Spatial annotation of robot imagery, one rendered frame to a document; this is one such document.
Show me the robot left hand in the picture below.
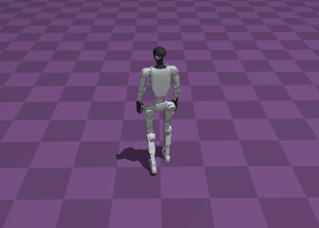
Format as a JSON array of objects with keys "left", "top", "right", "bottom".
[{"left": 136, "top": 101, "right": 144, "bottom": 114}]

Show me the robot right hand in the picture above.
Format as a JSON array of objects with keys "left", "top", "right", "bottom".
[{"left": 172, "top": 98, "right": 178, "bottom": 110}]

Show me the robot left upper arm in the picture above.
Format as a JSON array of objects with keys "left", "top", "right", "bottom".
[{"left": 139, "top": 68, "right": 151, "bottom": 93}]

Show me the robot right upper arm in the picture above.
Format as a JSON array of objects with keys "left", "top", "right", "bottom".
[{"left": 170, "top": 66, "right": 180, "bottom": 90}]

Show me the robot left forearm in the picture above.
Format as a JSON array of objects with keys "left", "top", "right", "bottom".
[{"left": 136, "top": 86, "right": 144, "bottom": 104}]

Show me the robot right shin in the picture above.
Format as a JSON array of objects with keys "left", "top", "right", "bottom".
[{"left": 163, "top": 126, "right": 172, "bottom": 156}]

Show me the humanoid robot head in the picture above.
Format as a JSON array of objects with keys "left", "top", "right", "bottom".
[{"left": 153, "top": 47, "right": 166, "bottom": 69}]

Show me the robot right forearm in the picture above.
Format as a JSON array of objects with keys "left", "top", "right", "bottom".
[{"left": 172, "top": 87, "right": 180, "bottom": 101}]

